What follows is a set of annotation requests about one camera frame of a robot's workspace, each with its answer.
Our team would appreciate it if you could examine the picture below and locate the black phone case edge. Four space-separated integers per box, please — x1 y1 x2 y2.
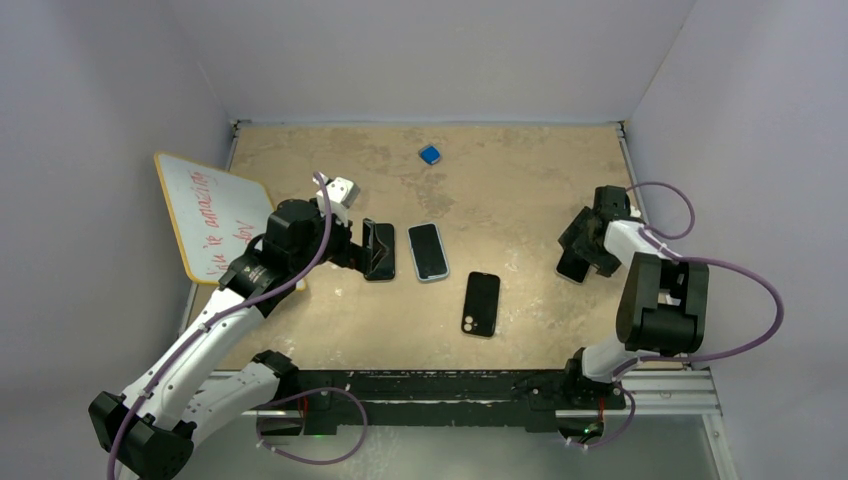
461 271 501 338

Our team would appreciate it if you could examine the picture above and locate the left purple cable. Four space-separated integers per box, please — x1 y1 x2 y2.
105 170 368 480

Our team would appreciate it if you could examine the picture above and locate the aluminium frame rail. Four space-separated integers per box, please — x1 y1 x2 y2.
203 370 738 479

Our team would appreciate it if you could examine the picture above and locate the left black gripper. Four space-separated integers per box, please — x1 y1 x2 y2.
292 204 387 274

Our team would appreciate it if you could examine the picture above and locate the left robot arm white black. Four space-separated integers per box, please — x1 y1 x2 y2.
88 193 396 479

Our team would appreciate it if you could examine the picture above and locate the blue eraser block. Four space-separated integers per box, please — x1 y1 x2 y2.
418 145 442 165

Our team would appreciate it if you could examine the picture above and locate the black phone with camera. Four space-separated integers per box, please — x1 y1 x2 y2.
364 222 397 284

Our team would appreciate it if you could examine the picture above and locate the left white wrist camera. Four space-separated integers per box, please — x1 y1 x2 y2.
314 172 360 227

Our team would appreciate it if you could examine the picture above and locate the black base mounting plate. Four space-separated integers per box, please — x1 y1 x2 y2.
272 367 626 435

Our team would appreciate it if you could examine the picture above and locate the white whiteboard yellow frame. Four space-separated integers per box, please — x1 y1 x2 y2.
154 152 273 285

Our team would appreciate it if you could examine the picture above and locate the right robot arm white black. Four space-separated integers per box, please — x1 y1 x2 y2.
556 185 709 407

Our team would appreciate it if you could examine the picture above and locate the light blue phone case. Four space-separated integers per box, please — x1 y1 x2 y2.
405 222 452 285

